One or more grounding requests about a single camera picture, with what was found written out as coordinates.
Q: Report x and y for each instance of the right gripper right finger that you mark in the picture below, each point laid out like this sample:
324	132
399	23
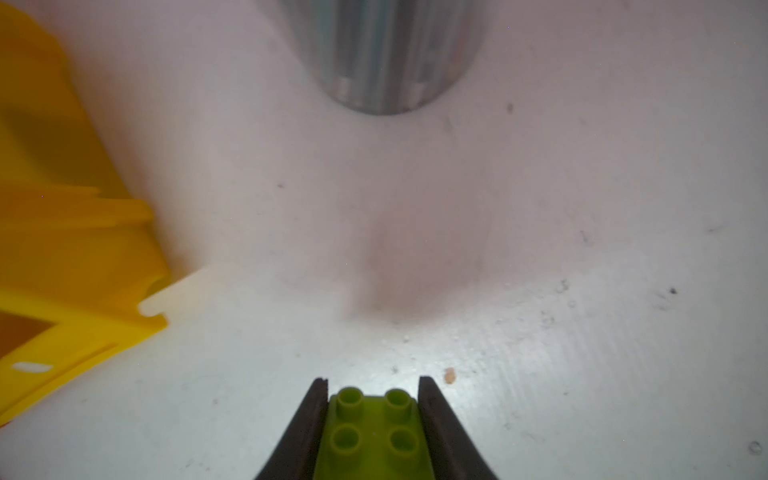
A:
453	454

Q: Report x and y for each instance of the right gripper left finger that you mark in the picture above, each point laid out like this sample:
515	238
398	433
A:
295	454

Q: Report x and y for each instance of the small green lego brick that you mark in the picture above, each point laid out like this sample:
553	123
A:
373	437

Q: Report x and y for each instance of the right yellow bin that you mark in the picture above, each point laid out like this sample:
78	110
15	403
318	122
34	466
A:
78	254

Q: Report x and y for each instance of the pencil cup holder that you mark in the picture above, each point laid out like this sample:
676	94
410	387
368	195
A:
383	57

